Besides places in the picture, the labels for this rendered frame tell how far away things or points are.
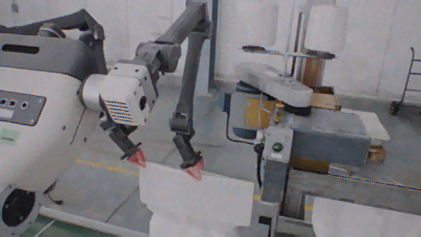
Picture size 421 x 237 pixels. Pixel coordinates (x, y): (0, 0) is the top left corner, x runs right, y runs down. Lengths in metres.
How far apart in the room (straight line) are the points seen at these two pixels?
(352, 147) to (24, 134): 0.85
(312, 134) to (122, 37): 6.39
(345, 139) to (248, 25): 0.52
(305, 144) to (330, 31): 0.42
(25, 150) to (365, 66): 5.87
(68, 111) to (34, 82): 0.11
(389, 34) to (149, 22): 4.48
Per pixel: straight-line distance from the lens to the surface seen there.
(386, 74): 6.35
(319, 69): 1.42
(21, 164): 0.81
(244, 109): 1.37
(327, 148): 0.99
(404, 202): 1.29
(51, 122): 0.79
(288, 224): 1.60
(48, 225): 2.19
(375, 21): 6.19
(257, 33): 1.18
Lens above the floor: 1.67
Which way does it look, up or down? 20 degrees down
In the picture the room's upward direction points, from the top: 3 degrees clockwise
